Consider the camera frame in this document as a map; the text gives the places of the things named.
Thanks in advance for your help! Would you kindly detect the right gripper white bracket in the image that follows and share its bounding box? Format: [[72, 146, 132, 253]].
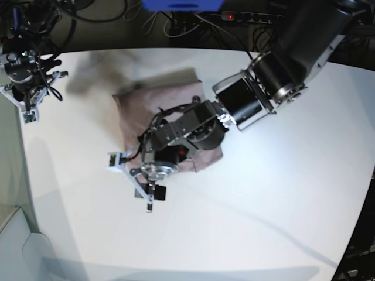
[[0, 69, 70, 125]]

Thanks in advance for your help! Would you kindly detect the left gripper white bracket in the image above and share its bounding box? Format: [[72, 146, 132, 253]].
[[108, 152, 166, 213]]

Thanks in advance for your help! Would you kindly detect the mauve pink t-shirt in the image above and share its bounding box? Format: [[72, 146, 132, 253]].
[[112, 80, 224, 174]]

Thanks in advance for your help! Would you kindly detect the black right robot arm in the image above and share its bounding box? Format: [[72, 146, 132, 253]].
[[1, 1, 76, 124]]

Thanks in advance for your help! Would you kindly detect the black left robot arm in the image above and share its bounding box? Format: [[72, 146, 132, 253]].
[[108, 1, 370, 211]]

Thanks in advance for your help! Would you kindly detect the blue box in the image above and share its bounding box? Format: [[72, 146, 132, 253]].
[[142, 0, 224, 11]]

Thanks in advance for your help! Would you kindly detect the white looped cable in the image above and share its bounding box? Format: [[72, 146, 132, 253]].
[[122, 0, 161, 35]]

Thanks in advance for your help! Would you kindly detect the white power strip red switch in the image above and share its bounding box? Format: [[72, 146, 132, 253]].
[[220, 11, 284, 24]]

